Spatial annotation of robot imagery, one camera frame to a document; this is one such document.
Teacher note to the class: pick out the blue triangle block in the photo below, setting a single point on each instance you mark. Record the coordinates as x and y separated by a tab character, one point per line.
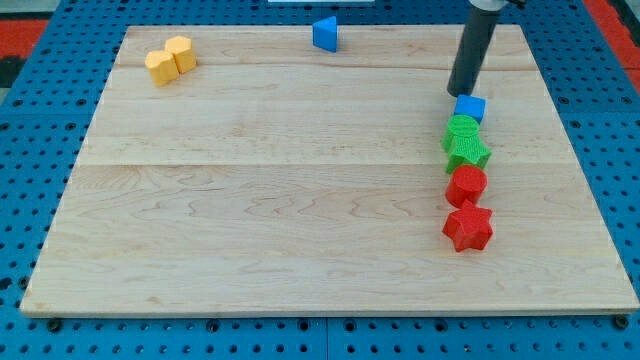
325	34

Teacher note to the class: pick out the red star block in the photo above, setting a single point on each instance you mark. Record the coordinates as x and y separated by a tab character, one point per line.
469	227

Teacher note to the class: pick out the red cylinder block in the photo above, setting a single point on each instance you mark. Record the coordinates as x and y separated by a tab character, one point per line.
467	183

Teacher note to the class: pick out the green star block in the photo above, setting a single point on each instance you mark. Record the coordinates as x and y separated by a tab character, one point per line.
467	151

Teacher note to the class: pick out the blue cube block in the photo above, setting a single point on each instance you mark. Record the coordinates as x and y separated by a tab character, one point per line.
471	106

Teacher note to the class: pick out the green cylinder block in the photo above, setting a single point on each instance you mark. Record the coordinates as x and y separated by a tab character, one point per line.
459	127

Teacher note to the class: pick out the yellow hexagon block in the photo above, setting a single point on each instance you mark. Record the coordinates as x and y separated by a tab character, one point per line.
182	49

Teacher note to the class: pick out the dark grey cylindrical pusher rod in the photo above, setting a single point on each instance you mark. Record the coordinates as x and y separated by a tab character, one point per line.
473	45

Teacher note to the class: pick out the wooden board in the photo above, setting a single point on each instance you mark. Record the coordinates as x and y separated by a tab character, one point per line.
276	179

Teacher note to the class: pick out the yellow heart block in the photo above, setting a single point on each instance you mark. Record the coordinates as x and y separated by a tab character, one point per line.
162	67

